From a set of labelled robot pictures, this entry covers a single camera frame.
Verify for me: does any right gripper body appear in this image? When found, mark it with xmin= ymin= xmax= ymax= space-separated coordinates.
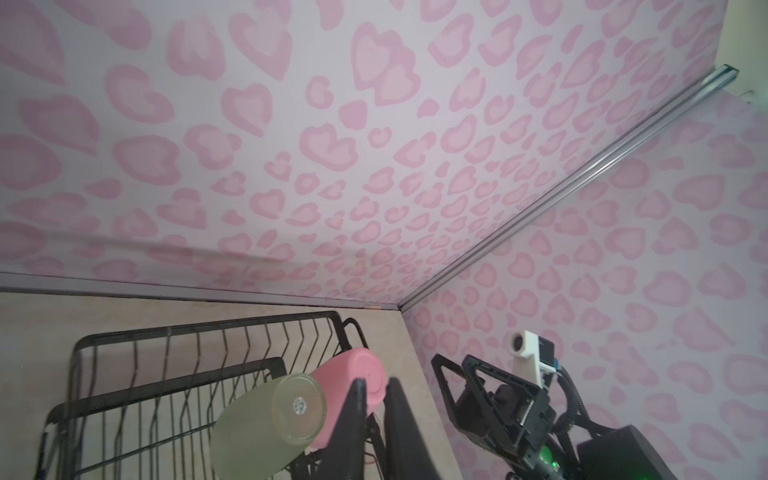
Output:
xmin=430 ymin=353 xmax=559 ymax=475

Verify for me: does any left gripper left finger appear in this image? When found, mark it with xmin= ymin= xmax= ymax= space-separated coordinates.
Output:
xmin=312 ymin=378 xmax=367 ymax=480

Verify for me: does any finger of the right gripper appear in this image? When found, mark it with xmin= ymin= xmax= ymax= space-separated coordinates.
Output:
xmin=431 ymin=354 xmax=480 ymax=432
xmin=461 ymin=355 xmax=555 ymax=420

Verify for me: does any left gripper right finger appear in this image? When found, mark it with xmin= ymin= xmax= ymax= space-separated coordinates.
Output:
xmin=384 ymin=377 xmax=444 ymax=480

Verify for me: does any pink plastic cup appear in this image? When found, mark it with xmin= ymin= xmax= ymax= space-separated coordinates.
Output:
xmin=310 ymin=347 xmax=388 ymax=449

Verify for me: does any pale green textured cup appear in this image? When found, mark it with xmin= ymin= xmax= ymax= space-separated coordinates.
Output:
xmin=210 ymin=373 xmax=327 ymax=479

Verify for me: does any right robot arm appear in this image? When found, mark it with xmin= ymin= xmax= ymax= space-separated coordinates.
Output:
xmin=431 ymin=354 xmax=674 ymax=479

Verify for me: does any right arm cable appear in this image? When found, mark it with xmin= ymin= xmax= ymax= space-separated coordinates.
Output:
xmin=551 ymin=365 xmax=613 ymax=439

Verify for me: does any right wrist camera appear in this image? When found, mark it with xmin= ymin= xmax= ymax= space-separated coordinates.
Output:
xmin=509 ymin=330 xmax=559 ymax=390

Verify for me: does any black wire dish rack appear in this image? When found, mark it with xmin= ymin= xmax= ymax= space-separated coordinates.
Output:
xmin=35 ymin=311 xmax=367 ymax=479

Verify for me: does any aluminium frame post right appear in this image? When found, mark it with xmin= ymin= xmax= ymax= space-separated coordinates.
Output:
xmin=398 ymin=64 xmax=739 ymax=313

